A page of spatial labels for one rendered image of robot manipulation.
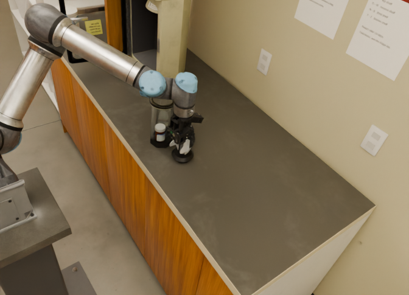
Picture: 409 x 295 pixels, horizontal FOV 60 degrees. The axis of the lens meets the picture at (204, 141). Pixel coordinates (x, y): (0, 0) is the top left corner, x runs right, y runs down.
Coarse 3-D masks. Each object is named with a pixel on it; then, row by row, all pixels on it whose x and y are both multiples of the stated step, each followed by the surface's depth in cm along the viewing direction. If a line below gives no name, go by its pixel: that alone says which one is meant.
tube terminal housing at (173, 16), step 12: (168, 0) 148; (180, 0) 151; (168, 12) 152; (180, 12) 155; (168, 24) 155; (180, 24) 159; (168, 36) 160; (180, 36) 164; (168, 48) 164; (180, 48) 169; (156, 60) 168; (168, 60) 168; (180, 60) 176; (168, 72) 173; (180, 72) 184
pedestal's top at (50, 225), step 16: (32, 176) 131; (32, 192) 125; (48, 192) 126; (48, 208) 121; (32, 224) 116; (48, 224) 117; (64, 224) 117; (0, 240) 111; (16, 240) 111; (32, 240) 112; (48, 240) 114; (0, 256) 107; (16, 256) 109
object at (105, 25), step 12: (72, 0) 160; (84, 0) 162; (96, 0) 164; (108, 0) 167; (120, 0) 169; (72, 12) 163; (84, 12) 165; (96, 12) 168; (108, 12) 170; (120, 12) 173; (84, 24) 169; (96, 24) 172; (108, 24) 174; (120, 24) 177; (96, 36) 176; (108, 36) 179; (120, 36) 181; (120, 48) 186
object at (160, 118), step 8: (160, 104) 144; (168, 104) 144; (152, 112) 139; (160, 112) 137; (168, 112) 137; (152, 120) 142; (160, 120) 139; (168, 120) 140; (152, 128) 145; (160, 128) 142; (152, 136) 148; (160, 136) 145; (168, 136) 147
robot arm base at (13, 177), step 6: (0, 156) 108; (0, 162) 107; (0, 168) 106; (6, 168) 108; (0, 174) 105; (6, 174) 107; (12, 174) 109; (0, 180) 104; (6, 180) 105; (12, 180) 107; (18, 180) 111; (0, 186) 103
